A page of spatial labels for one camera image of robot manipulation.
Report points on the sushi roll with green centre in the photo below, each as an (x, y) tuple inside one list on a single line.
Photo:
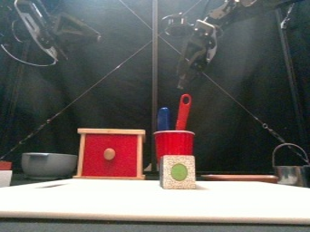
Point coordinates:
[(178, 172)]

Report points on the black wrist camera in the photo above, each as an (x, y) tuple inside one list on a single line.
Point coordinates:
[(178, 25)]

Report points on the red and white nigiri block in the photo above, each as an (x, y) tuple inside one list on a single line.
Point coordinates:
[(5, 173)]

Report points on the vertical metal frame pole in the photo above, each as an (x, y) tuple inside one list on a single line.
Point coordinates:
[(154, 75)]

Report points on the brown flat tray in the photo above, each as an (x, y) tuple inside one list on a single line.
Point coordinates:
[(240, 178)]

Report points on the wooden box with red drawer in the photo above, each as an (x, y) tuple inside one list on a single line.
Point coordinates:
[(112, 154)]

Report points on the black side frame pole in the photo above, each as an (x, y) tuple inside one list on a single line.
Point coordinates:
[(289, 75)]

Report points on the red plastic cup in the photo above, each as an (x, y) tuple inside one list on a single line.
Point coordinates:
[(174, 143)]

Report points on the grey bowl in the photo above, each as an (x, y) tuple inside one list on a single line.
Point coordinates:
[(49, 165)]

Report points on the white cutting board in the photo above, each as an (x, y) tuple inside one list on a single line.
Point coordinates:
[(121, 202)]

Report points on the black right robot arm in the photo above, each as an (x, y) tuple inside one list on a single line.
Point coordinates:
[(243, 7)]

